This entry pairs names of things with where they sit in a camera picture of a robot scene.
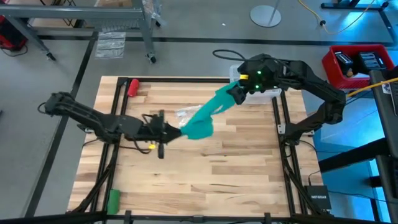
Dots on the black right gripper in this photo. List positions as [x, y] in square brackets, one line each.
[261, 74]

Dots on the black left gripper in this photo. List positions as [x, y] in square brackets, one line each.
[149, 130]

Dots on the clear plastic bag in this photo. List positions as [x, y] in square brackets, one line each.
[183, 113]

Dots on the green elastic bandage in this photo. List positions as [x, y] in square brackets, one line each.
[199, 127]

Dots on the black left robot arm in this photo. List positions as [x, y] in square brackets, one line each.
[93, 119]

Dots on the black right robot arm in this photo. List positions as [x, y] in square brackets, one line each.
[326, 93]

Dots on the red bandage roll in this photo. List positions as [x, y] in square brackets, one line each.
[133, 88]

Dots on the green bandage roll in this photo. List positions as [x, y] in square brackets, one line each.
[113, 201]

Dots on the clear plastic storage bin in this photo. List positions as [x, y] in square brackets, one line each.
[264, 99]

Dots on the grey round stand base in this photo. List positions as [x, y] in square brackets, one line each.
[264, 17]

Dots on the red plastic crate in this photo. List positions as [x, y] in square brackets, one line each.
[329, 71]

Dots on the clear plastic sheet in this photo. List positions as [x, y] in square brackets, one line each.
[110, 45]

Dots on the black ribbed device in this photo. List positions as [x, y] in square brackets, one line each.
[371, 60]
[343, 60]

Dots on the brown cardboard box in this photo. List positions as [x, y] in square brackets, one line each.
[115, 3]

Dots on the black equipment stand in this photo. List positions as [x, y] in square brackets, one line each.
[385, 124]

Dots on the grey metal cart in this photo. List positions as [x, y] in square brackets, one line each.
[62, 13]

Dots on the red black tool case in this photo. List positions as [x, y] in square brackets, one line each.
[11, 37]

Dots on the black aluminium rail frame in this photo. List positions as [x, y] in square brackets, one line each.
[199, 80]

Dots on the silver corner bracket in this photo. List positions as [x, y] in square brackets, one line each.
[281, 129]

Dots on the black Netgear network switch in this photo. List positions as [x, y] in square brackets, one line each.
[317, 197]

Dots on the black floor stand frame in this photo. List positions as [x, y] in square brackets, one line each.
[351, 5]

